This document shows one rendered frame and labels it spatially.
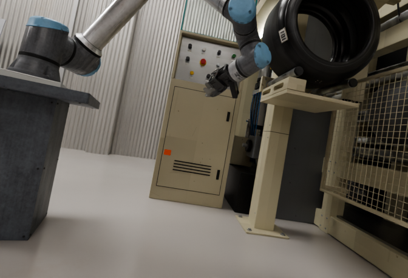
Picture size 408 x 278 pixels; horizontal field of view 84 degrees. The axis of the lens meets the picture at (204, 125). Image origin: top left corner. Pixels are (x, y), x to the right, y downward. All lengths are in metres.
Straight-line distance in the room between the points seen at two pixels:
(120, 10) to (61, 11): 2.75
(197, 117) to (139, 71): 2.17
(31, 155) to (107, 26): 0.66
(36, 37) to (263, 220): 1.49
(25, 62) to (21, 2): 2.97
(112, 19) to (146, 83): 2.49
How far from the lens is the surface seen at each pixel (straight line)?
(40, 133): 1.09
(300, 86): 1.18
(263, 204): 1.54
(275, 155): 1.51
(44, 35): 1.20
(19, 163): 1.13
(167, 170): 1.73
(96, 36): 1.29
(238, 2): 0.88
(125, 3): 1.28
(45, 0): 4.08
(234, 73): 0.98
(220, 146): 1.73
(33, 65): 1.16
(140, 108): 3.66
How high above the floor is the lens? 0.52
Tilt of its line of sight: 2 degrees up
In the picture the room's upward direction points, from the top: 10 degrees clockwise
